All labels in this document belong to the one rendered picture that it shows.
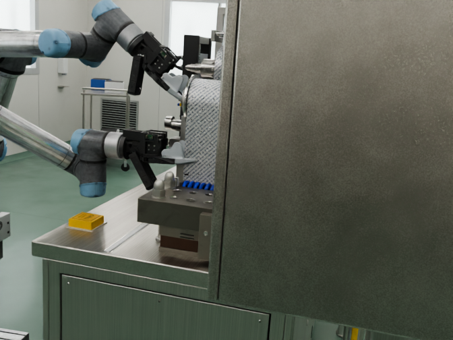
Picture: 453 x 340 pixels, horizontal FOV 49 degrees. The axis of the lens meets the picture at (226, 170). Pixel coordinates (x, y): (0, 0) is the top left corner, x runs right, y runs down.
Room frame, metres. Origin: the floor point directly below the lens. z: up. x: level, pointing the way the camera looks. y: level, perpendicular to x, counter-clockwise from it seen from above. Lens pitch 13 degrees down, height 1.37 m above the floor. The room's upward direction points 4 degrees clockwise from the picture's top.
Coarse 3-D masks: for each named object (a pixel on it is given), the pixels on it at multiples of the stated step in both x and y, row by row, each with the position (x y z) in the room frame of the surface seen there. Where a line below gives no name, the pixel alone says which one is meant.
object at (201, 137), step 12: (192, 120) 1.33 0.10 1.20; (192, 132) 1.33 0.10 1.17; (204, 132) 1.32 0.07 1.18; (216, 132) 1.31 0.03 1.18; (192, 144) 1.33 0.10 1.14; (204, 144) 1.32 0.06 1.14; (192, 156) 1.33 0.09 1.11; (204, 156) 1.32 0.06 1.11; (192, 168) 1.33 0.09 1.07; (204, 168) 1.32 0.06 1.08; (192, 180) 1.33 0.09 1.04; (204, 180) 1.32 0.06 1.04
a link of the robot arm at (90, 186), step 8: (80, 160) 1.38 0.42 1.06; (104, 160) 1.40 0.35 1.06; (80, 168) 1.38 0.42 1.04; (88, 168) 1.37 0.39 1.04; (96, 168) 1.37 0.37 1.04; (104, 168) 1.40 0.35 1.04; (80, 176) 1.38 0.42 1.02; (88, 176) 1.37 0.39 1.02; (96, 176) 1.37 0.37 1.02; (104, 176) 1.40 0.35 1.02; (80, 184) 1.38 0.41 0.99; (88, 184) 1.37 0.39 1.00; (96, 184) 1.37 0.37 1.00; (104, 184) 1.40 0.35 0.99; (80, 192) 1.39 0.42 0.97; (88, 192) 1.37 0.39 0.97; (96, 192) 1.38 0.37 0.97; (104, 192) 1.40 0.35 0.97
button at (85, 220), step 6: (78, 216) 1.30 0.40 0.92; (84, 216) 1.30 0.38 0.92; (90, 216) 1.31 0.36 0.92; (96, 216) 1.31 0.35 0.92; (102, 216) 1.32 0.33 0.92; (72, 222) 1.27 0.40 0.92; (78, 222) 1.27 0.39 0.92; (84, 222) 1.26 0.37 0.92; (90, 222) 1.26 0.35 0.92; (96, 222) 1.28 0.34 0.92; (102, 222) 1.32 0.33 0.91; (84, 228) 1.26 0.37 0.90; (90, 228) 1.26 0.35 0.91
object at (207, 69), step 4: (204, 60) 1.63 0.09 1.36; (208, 60) 1.63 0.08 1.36; (212, 60) 1.63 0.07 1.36; (204, 64) 1.62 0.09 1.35; (208, 64) 1.62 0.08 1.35; (212, 64) 1.62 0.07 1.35; (200, 68) 1.62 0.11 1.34; (204, 68) 1.62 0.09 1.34; (208, 68) 1.62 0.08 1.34; (212, 68) 1.62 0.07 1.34; (200, 72) 1.63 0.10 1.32; (204, 72) 1.62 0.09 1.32; (208, 72) 1.62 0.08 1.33; (212, 72) 1.61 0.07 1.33; (204, 76) 1.63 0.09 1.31; (208, 76) 1.63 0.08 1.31; (212, 76) 1.62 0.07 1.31
